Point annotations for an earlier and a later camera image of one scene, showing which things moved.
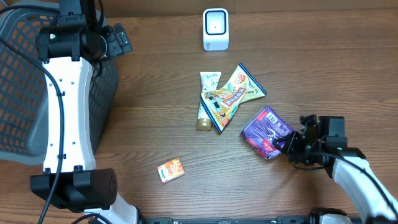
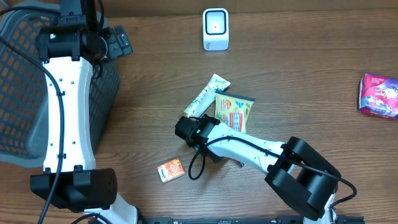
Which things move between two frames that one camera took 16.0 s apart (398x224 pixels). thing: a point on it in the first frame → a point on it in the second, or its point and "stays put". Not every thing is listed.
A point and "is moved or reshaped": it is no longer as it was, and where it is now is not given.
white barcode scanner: [216, 29] stays put
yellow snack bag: [221, 104] → [232, 111]
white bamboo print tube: [209, 81] is moved or reshaped
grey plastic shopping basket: [23, 98] stays put
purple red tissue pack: [263, 129] → [378, 96]
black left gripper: [117, 45] stays put
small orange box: [171, 170] stays put
